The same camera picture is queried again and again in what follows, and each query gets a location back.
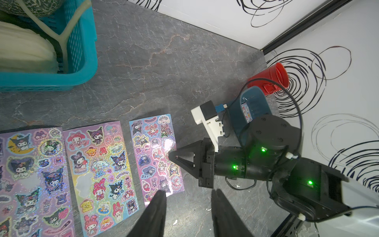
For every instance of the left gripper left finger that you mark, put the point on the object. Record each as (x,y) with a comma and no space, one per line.
(152,221)

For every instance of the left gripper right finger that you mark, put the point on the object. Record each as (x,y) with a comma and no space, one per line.
(226,222)

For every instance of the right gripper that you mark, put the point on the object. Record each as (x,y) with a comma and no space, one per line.
(201,161)

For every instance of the blue glitter sticker sheet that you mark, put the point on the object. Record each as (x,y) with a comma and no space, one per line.
(152,139)

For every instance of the dark teal storage box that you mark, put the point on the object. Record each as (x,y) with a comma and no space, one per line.
(250,104)

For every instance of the purple Kuromi sticker sheet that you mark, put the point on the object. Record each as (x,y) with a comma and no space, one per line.
(35,189)

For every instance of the pink sticker sheet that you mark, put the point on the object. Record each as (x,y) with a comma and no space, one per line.
(246,112)

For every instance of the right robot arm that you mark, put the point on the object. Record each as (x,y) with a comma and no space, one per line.
(309,191)

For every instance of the red cup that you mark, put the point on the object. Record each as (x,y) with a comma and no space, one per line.
(276,73)

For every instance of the teal plastic basket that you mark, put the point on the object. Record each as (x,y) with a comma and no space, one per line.
(71,30)

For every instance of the right green melon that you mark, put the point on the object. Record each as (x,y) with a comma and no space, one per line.
(40,8)

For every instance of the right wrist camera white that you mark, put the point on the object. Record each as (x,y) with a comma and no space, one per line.
(207,115)

